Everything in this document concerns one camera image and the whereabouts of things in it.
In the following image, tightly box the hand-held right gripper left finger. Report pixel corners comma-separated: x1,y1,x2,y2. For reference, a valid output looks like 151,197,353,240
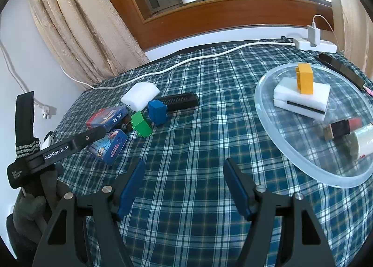
32,158,145,267

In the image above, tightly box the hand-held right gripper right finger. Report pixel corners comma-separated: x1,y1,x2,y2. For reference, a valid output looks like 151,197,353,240
223,158,335,267

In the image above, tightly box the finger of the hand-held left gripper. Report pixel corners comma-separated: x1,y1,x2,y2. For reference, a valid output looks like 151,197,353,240
74,126,107,150

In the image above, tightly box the red and blue card box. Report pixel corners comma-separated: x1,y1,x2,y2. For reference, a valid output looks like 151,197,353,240
86,106,129,129

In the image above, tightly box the blue printed box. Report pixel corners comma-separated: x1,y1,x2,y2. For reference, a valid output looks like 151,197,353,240
87,128,129,166

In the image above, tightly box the clear round plastic container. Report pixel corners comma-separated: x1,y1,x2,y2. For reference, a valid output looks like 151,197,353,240
255,62,373,188

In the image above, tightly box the white sponge with dark layer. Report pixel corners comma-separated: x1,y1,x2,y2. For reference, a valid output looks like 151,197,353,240
120,82,160,111
273,77,331,121

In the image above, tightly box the yellow toy brick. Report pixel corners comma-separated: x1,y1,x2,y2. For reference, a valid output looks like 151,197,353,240
295,63,315,95

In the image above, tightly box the small white bottle red label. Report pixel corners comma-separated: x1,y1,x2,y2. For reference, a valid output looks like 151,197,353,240
348,123,373,160

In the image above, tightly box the person's left forearm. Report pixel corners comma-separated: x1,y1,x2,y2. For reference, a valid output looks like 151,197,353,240
6,215,41,259

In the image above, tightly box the person's left hand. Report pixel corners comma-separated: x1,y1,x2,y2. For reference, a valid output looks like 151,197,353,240
13,163,69,242

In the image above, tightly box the white and black small device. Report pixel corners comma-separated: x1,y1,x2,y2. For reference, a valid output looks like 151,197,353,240
43,131,56,147

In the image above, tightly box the green toy brick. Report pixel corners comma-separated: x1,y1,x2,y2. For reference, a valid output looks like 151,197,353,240
130,111,154,138

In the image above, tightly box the blue toy brick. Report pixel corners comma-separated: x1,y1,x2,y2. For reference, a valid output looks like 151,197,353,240
147,100,168,126

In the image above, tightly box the blue plaid bedsheet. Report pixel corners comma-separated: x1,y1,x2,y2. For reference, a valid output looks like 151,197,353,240
54,40,373,267

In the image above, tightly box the beige pleated curtain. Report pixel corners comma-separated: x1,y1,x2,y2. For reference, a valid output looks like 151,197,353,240
28,0,151,90

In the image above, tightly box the white power strip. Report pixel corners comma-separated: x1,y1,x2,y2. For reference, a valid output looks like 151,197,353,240
293,37,338,52

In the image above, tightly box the white phone charger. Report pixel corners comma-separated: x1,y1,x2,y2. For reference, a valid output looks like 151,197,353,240
307,14,342,52

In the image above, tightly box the beige plain curtain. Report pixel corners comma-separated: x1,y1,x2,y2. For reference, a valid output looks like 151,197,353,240
332,0,373,73

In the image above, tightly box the white wall plug with cord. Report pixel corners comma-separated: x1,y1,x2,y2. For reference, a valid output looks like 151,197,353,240
0,41,58,120

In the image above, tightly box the white power cable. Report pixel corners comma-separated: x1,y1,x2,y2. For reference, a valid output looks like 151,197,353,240
62,41,295,90

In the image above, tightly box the wooden window frame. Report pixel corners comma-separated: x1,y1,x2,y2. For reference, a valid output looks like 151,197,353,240
90,0,334,52

